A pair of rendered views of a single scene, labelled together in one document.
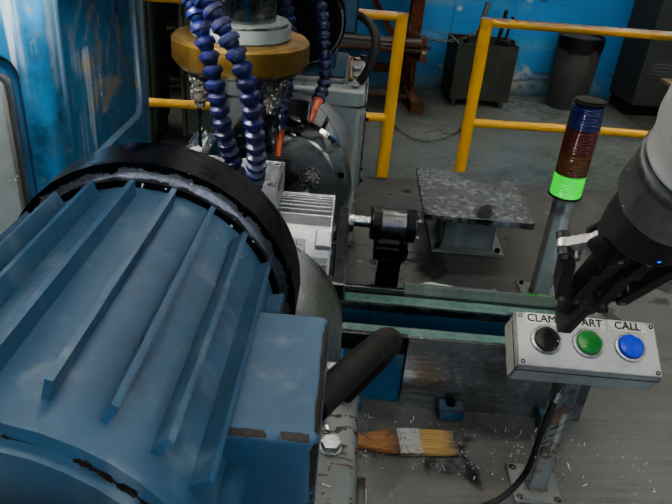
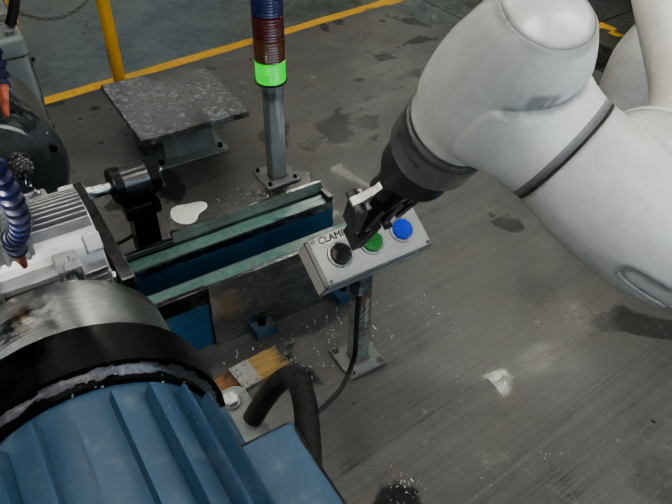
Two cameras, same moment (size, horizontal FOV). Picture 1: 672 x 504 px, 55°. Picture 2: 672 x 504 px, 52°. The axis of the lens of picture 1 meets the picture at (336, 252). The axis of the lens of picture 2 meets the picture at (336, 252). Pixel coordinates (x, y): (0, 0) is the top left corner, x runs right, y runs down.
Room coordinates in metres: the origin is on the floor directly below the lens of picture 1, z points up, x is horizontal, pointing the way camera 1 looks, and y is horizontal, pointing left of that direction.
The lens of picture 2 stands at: (0.05, 0.11, 1.68)
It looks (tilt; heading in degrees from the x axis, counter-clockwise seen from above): 42 degrees down; 328
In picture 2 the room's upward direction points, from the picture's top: 1 degrees clockwise
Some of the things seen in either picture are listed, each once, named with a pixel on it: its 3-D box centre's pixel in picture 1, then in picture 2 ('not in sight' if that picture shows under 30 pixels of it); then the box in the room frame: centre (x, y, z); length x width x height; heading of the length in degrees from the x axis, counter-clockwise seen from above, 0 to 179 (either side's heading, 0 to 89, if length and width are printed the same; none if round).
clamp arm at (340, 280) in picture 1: (341, 249); (102, 233); (0.90, -0.01, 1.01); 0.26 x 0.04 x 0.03; 0
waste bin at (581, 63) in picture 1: (572, 71); not in sight; (5.75, -1.90, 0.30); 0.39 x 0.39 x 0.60
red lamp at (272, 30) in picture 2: (579, 139); (267, 24); (1.17, -0.43, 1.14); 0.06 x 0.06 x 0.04
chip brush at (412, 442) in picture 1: (389, 441); (229, 384); (0.71, -0.10, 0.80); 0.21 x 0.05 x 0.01; 95
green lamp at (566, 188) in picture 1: (567, 184); (270, 69); (1.17, -0.43, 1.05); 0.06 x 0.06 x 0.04
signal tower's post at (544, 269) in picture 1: (562, 204); (271, 89); (1.17, -0.43, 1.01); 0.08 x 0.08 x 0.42; 0
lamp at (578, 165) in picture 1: (573, 162); (269, 47); (1.17, -0.43, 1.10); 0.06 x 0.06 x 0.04
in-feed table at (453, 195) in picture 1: (466, 216); (176, 120); (1.40, -0.30, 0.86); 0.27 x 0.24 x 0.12; 0
